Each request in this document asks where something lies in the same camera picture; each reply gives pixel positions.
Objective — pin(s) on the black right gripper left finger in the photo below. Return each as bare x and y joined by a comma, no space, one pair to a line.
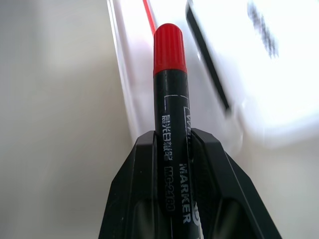
129,189

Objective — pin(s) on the red-capped black marker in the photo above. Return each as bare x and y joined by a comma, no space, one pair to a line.
174,139

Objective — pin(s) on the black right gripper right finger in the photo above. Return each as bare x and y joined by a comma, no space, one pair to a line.
224,189

